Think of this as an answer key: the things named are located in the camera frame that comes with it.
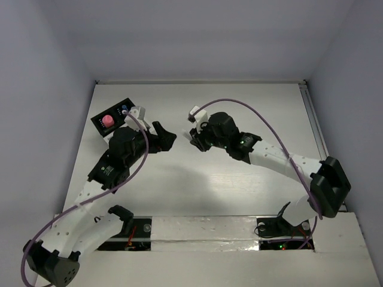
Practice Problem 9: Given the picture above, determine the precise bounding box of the aluminium rail at wall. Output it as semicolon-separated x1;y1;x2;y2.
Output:
298;81;329;160

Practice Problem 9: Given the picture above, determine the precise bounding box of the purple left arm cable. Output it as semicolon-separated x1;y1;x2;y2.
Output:
20;112;149;287

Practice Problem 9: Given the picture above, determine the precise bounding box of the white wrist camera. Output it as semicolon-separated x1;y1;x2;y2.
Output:
188;106;208;133
124;106;152;132

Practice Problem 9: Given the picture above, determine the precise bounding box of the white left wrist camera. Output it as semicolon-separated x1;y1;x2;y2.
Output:
124;106;152;132

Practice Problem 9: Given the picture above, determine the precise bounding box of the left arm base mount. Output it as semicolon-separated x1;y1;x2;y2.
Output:
98;205;152;251

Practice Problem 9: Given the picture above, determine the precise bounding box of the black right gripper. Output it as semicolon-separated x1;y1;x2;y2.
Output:
190;119;229;152

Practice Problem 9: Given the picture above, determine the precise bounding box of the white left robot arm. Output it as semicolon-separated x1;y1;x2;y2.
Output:
20;121;177;286

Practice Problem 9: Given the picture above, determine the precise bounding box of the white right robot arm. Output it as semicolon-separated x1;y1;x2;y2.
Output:
189;108;351;237

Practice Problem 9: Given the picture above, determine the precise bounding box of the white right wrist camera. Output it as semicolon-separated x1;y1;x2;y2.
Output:
188;106;208;133

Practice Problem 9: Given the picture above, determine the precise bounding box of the black slotted organizer box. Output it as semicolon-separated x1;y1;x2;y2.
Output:
91;98;135;137

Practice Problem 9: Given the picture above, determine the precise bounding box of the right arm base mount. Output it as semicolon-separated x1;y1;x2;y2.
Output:
254;202;315;251

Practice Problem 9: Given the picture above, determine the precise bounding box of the orange-tipped clear marker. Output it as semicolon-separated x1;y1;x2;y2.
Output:
182;130;193;141

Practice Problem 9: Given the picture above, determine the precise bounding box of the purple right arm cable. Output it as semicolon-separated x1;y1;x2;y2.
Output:
191;99;324;251

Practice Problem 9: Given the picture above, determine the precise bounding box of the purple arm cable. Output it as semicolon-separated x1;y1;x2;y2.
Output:
191;99;324;251
20;112;149;287

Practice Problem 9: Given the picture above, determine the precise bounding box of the pink-capped marker tube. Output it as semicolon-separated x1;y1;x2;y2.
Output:
102;114;114;129

